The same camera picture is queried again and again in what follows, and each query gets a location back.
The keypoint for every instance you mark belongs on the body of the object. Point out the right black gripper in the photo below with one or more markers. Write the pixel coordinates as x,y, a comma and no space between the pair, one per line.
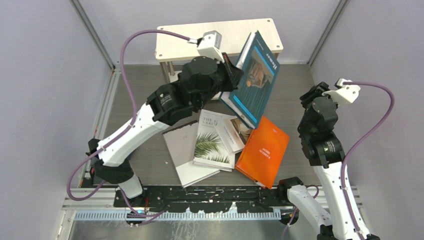
318,89

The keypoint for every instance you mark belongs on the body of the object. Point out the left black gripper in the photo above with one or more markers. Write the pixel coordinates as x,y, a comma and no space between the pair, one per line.
234,74

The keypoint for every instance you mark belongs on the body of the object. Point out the teal Humor book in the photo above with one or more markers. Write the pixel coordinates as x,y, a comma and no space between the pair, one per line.
260,70

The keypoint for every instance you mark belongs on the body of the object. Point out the orange book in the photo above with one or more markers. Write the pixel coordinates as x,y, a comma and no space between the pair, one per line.
263,153

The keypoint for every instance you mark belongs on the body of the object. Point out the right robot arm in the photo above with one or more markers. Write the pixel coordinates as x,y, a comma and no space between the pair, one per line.
324,151

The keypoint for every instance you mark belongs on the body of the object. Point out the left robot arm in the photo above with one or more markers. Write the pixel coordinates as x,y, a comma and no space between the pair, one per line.
163,108

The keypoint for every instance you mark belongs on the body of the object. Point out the white two-tier shelf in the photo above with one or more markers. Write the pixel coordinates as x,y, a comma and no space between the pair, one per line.
170,49

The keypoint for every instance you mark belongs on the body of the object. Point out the white coffee cover book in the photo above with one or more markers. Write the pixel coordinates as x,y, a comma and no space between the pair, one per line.
233,133

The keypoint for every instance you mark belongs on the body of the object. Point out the white palm leaf book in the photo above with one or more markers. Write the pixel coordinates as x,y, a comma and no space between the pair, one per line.
210,150

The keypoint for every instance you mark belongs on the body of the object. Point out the grey white notebook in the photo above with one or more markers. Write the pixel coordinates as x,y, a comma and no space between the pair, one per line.
180,142

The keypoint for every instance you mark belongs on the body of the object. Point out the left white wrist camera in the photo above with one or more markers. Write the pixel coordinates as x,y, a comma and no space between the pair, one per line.
209,45

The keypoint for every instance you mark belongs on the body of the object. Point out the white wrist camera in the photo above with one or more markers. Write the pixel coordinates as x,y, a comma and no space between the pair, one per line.
345,93
209,45

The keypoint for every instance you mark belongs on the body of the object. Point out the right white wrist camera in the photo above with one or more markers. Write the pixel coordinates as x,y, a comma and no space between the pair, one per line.
345,93

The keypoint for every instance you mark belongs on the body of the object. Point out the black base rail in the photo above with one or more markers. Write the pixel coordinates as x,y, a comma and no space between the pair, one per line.
211,199

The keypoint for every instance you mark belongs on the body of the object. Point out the white slotted cable duct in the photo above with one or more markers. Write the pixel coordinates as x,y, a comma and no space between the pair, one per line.
121,215

